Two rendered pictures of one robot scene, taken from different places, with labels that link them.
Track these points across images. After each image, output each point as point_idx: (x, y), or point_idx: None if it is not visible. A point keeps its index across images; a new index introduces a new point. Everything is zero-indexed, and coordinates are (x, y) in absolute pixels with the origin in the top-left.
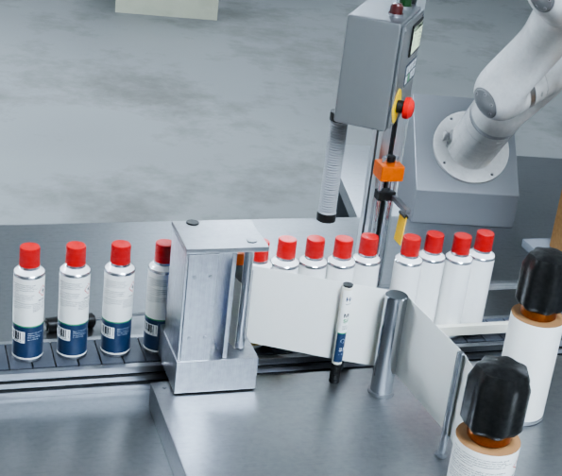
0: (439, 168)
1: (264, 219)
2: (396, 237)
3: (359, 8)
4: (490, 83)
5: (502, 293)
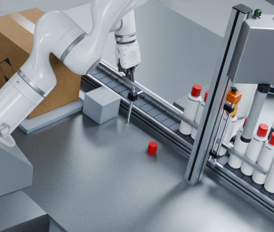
0: (13, 148)
1: None
2: (232, 114)
3: None
4: (101, 51)
5: (102, 135)
